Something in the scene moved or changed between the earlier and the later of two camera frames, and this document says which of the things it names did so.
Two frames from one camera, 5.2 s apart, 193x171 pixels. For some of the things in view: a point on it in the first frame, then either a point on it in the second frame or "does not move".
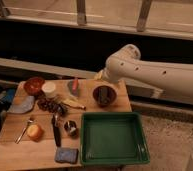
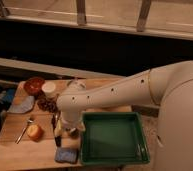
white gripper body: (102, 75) → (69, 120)
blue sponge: (66, 155) does not move
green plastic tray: (112, 138) does not move
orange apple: (34, 132) does not move
